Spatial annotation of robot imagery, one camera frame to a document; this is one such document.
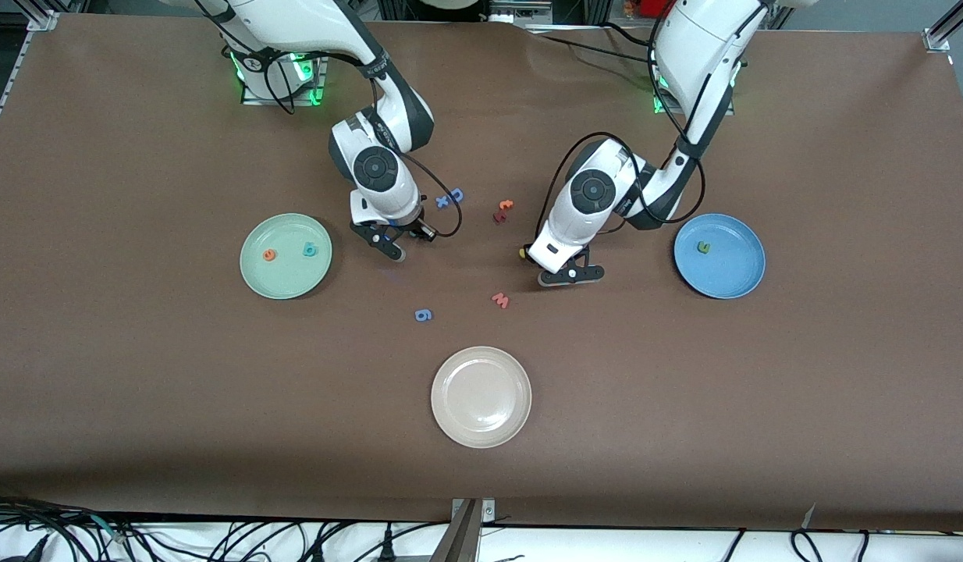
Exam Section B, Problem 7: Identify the looped black cable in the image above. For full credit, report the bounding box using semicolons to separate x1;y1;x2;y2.
790;529;872;562
208;519;357;562

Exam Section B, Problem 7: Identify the teal cable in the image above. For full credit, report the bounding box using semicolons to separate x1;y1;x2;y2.
90;514;130;542

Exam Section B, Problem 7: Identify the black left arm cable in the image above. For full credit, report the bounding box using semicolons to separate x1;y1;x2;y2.
535;0;707;239

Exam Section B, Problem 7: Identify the aluminium frame rail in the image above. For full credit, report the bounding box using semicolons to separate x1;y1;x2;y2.
0;27;31;157

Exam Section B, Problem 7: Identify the tangled black cable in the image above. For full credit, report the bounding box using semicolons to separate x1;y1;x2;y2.
0;490;147;562

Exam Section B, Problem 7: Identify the thin black power cable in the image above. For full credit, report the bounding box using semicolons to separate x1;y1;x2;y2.
528;22;658;65

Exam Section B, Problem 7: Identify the blue round plate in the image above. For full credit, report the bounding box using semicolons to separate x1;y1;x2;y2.
673;213;766;300

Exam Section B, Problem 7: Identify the beige round plate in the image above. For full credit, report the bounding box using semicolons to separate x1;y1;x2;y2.
431;346;532;450

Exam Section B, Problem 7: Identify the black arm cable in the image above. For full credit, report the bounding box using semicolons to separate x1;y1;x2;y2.
263;55;461;238
535;0;707;239

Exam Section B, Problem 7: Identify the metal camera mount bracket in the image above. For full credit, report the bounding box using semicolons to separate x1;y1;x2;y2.
431;498;498;562

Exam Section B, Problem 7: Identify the grey metal rack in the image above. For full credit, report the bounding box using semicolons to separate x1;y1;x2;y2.
489;0;553;24

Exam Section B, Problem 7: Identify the brown table cover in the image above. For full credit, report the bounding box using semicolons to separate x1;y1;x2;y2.
0;14;963;533

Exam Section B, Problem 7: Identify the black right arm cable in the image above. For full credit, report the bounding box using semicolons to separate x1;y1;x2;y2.
263;55;461;238

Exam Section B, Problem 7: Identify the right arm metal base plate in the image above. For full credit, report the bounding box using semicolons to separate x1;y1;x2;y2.
242;55;326;107

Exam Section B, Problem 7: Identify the light green round plate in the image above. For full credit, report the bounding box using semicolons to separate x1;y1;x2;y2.
240;213;334;301

